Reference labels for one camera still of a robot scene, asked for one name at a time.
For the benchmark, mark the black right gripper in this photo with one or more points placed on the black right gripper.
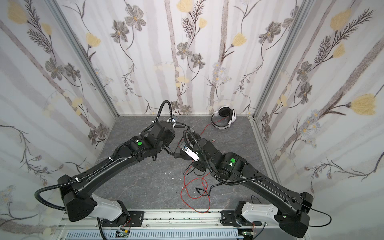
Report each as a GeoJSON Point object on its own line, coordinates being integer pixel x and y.
{"type": "Point", "coordinates": [192, 141]}

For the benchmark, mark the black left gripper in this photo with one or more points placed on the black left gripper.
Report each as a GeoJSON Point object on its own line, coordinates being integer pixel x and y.
{"type": "Point", "coordinates": [167, 126]}

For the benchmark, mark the black headphones with blue band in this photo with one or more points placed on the black headphones with blue band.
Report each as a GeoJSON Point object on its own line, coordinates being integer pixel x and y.
{"type": "Point", "coordinates": [179, 152]}

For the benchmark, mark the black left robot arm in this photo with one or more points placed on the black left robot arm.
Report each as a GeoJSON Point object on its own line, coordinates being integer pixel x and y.
{"type": "Point", "coordinates": [75, 195]}

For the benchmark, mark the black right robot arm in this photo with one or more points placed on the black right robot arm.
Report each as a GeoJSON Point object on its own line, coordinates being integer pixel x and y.
{"type": "Point", "coordinates": [231, 169]}

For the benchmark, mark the white headphones with black pads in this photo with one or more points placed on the white headphones with black pads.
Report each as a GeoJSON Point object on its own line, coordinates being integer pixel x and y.
{"type": "Point", "coordinates": [226, 113]}

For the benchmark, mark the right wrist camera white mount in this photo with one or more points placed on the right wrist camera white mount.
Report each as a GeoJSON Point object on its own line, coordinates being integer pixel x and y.
{"type": "Point", "coordinates": [193, 155]}

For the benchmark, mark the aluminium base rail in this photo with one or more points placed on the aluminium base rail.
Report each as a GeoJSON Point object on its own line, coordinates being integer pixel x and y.
{"type": "Point", "coordinates": [263, 215]}

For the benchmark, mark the white slotted cable duct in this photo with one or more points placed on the white slotted cable duct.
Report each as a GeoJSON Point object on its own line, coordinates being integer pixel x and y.
{"type": "Point", "coordinates": [188, 234]}

